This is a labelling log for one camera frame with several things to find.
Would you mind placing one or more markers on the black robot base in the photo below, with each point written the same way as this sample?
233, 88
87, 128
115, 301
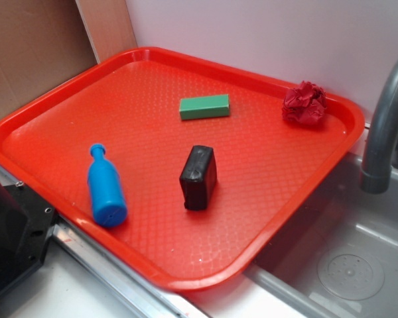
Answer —
26, 225

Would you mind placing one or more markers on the black box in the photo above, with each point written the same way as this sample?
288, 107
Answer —
198, 178

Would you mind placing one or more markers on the red plastic tray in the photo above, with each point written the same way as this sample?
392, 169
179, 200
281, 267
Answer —
266, 166

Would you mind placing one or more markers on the green rectangular block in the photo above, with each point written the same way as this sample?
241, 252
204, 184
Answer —
204, 107

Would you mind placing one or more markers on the blue plastic bottle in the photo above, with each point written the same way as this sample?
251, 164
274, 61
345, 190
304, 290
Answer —
109, 206

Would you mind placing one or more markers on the crumpled red paper ball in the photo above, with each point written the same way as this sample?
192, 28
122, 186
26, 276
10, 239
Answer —
304, 104

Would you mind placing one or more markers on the grey sink basin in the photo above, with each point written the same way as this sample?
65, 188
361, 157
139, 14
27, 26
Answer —
337, 256

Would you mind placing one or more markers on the grey faucet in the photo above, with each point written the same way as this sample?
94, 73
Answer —
381, 149

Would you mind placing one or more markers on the brown cardboard panel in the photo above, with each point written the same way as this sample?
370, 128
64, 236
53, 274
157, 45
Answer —
42, 44

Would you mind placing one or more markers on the silver metal rail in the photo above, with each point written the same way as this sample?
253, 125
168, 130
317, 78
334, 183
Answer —
79, 280

